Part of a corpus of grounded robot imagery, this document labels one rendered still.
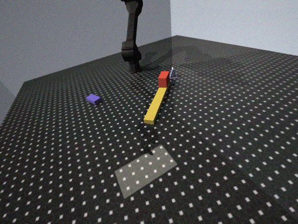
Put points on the purple rectangular block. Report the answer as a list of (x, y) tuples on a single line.
[(93, 99)]

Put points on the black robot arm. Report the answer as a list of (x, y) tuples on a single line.
[(129, 48)]

